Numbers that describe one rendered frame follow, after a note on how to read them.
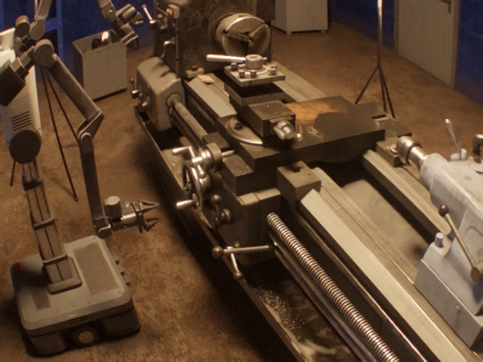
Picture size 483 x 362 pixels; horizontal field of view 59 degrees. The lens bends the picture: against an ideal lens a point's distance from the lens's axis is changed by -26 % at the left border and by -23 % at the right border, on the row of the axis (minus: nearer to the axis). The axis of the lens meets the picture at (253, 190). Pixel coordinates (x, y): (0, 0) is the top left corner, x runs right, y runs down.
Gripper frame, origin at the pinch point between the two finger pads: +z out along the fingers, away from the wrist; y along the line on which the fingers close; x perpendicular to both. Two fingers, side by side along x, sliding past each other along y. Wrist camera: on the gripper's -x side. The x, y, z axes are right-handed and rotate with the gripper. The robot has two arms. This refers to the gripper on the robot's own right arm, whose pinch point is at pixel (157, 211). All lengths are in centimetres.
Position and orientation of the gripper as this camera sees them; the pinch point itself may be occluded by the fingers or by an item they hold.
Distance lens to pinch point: 194.6
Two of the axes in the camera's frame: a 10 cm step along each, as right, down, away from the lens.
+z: 9.0, -2.5, 3.6
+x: 4.3, 4.7, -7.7
